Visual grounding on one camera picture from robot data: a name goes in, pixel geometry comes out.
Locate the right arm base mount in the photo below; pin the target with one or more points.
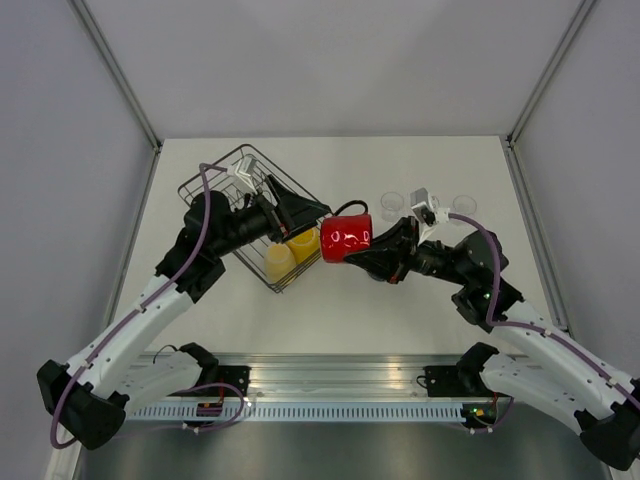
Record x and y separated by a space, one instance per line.
442 381

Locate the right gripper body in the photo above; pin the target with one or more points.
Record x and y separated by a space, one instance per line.
407 257

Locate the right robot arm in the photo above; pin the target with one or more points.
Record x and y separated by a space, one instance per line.
595 400

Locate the pale yellow mug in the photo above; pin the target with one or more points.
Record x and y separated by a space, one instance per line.
279 261

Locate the wire dish rack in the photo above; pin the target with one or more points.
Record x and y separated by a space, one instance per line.
255 205

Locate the frame post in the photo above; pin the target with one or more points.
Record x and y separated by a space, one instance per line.
82 11
559 54

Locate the clear glass cup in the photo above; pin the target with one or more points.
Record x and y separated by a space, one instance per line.
392 206
464 205

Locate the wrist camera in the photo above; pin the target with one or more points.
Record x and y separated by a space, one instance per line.
427 210
242 174

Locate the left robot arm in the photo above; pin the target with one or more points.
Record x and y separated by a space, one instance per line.
90 395

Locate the right frame post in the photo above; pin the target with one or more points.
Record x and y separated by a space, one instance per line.
559 54

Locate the left frame post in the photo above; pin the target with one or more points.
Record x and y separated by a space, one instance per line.
82 11

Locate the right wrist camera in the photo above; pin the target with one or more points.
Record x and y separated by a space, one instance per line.
427 210

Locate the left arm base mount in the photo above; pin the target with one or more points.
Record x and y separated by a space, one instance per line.
216 379

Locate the blue mug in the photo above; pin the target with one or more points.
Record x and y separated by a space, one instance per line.
376 276

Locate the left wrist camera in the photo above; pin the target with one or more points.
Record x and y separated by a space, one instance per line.
242 174

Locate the red mug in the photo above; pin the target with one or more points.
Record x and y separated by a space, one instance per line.
341 235

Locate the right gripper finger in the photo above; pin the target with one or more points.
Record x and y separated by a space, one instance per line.
402 235
384 261

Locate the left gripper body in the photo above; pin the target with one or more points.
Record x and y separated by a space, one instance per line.
275 220

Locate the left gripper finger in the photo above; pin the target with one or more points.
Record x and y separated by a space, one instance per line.
299 205
304 222

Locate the white slotted cable duct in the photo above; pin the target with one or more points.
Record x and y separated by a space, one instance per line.
191 411

